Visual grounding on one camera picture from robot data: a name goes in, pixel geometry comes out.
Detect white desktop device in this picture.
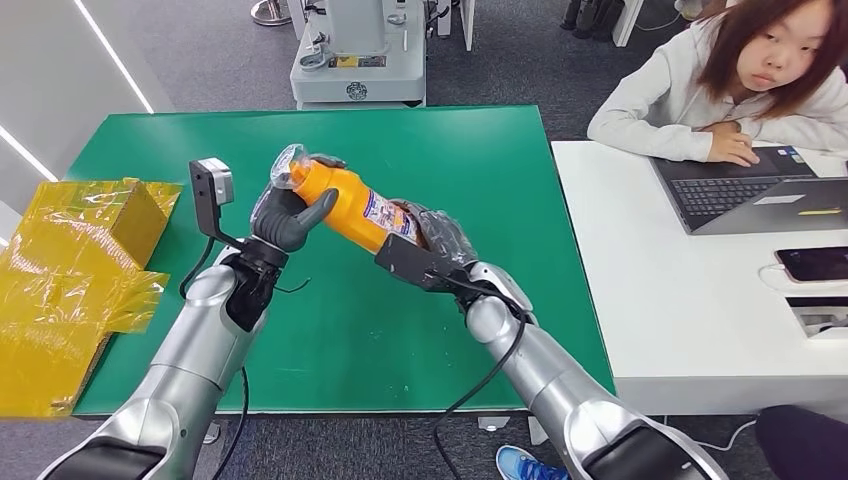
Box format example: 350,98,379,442
785,296,848,340

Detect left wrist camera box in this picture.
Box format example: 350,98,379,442
188,157,244,250

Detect black smartphone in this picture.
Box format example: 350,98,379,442
774,246,848,284

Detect grey laptop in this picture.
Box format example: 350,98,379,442
649,145,848,236

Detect white furniture leg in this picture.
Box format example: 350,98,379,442
611,0,647,49

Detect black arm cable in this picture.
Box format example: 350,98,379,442
178,236,250,480
431,291,533,480

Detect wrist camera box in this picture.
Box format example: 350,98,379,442
374,233,466,293
188,157,244,250

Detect white machine base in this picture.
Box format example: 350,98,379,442
289,0,429,111

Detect yellow film-wrapped cardboard box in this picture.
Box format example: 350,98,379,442
0,176,184,419

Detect white floor cable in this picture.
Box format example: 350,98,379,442
664,416,758,452

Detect chrome stand base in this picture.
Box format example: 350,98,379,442
250,0,293,28

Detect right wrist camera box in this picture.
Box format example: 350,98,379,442
374,233,466,293

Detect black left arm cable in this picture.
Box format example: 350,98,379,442
178,236,250,480

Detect white desk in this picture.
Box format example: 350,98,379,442
551,140,848,419

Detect orange detergent bottle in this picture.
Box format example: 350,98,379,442
270,143,426,256

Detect green table mat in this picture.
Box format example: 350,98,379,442
66,105,617,418

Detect blue shoe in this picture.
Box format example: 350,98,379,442
495,445,572,480

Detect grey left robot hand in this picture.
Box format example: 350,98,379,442
250,153,347,255

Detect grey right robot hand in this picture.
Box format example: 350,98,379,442
390,198,480,268

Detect black shoes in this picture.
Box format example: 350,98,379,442
559,0,627,44

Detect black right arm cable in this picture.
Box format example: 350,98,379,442
431,291,533,480

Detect person's hand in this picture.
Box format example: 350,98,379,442
704,121,762,168

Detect white charging cable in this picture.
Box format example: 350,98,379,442
757,262,791,287

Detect black rounded seat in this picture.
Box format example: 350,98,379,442
755,405,848,480

